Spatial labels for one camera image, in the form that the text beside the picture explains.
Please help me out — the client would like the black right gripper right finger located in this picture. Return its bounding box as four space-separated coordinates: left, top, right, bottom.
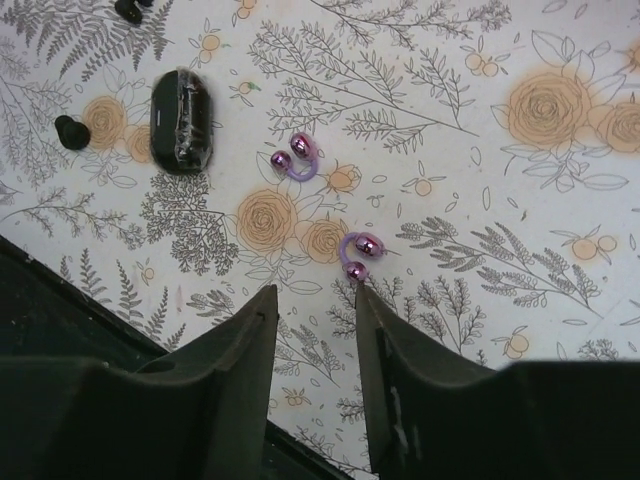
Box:
356 285 639 479

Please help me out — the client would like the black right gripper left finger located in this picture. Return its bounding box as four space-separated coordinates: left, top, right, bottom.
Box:
0 234 279 480

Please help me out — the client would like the purple clip earbud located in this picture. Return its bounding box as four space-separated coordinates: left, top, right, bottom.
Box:
269 132 319 182
338 232 387 282

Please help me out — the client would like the black earbud charging case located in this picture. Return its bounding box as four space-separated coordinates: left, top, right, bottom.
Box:
150 68 214 176

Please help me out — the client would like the floral patterned table mat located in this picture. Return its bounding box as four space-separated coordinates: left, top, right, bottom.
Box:
1 1 639 479

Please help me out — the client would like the black earbud lower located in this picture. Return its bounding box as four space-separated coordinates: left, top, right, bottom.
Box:
54 115 91 151

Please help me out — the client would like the black earbud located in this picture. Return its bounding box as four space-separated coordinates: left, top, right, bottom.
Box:
54 115 91 151
114 0 154 25

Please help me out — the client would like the black earbud upper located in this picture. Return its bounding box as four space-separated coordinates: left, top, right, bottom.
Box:
114 0 154 25

